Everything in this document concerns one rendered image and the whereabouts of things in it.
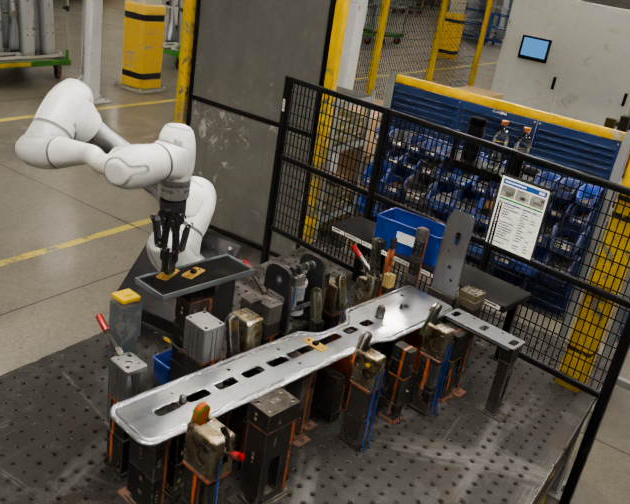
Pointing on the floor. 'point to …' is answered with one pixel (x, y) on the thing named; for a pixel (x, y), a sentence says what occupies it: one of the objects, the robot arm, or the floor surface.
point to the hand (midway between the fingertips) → (168, 261)
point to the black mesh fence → (472, 234)
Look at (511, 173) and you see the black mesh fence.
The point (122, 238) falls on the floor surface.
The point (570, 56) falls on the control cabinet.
